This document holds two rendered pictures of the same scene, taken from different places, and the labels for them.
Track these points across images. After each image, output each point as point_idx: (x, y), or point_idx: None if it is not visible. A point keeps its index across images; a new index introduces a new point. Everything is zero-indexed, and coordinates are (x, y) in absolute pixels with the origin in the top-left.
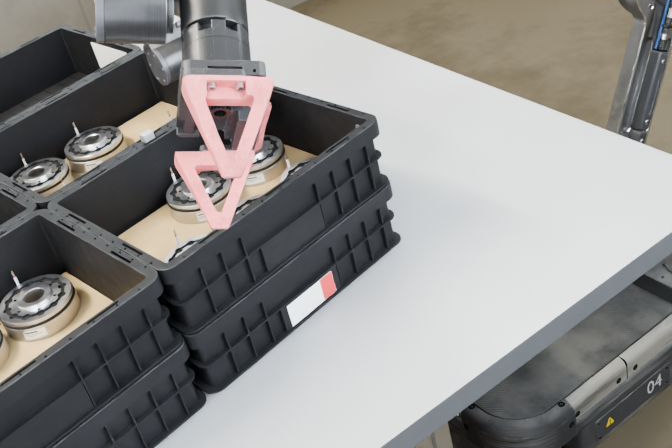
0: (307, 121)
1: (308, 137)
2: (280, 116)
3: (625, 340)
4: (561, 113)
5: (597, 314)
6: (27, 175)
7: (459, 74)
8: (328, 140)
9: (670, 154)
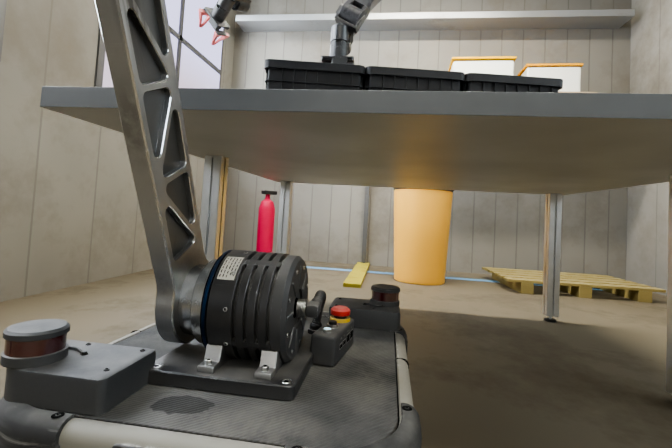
0: (316, 76)
1: (318, 87)
2: (338, 80)
3: (134, 338)
4: (219, 88)
5: (173, 347)
6: None
7: (372, 90)
8: (302, 83)
9: (101, 87)
